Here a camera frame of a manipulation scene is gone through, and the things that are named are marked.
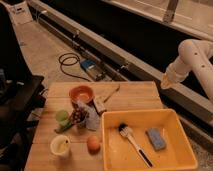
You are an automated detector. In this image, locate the wooden handled fork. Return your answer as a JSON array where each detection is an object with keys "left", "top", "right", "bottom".
[{"left": 103, "top": 85, "right": 120, "bottom": 103}]

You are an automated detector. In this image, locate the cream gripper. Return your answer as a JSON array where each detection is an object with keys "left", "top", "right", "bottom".
[{"left": 160, "top": 74, "right": 174, "bottom": 89}]

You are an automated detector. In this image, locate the black cable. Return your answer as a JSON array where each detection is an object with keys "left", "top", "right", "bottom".
[{"left": 58, "top": 52, "right": 92, "bottom": 83}]

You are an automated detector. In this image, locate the green toy vegetable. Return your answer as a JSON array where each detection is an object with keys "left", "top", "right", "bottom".
[{"left": 55, "top": 110, "right": 71, "bottom": 134}]

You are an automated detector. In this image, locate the blue electronic box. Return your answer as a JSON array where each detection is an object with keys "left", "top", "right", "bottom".
[{"left": 80, "top": 59, "right": 105, "bottom": 81}]

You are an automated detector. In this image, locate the white paper sign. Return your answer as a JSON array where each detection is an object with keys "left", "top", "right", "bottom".
[{"left": 8, "top": 1, "right": 33, "bottom": 25}]

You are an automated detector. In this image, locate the black chair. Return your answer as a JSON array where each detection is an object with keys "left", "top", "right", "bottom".
[{"left": 0, "top": 2, "right": 45, "bottom": 165}]

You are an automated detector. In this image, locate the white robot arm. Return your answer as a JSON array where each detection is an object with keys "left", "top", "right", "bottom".
[{"left": 161, "top": 39, "right": 213, "bottom": 103}]

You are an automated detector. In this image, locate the orange bowl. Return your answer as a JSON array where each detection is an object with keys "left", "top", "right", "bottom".
[{"left": 69, "top": 85, "right": 94, "bottom": 104}]

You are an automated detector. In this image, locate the white cup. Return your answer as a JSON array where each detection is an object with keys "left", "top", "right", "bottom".
[{"left": 50, "top": 135, "right": 70, "bottom": 158}]

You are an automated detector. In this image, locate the blue sponge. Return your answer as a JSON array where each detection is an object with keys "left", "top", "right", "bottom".
[{"left": 146, "top": 128, "right": 166, "bottom": 151}]

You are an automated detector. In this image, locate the patterned cloth bag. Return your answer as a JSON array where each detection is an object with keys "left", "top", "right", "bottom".
[{"left": 70, "top": 101, "right": 100, "bottom": 131}]

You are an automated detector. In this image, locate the yellow plastic tray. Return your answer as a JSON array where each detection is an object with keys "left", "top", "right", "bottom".
[{"left": 102, "top": 109, "right": 198, "bottom": 171}]

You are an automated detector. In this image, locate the orange fruit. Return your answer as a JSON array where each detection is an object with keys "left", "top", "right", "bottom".
[{"left": 87, "top": 135, "right": 100, "bottom": 153}]

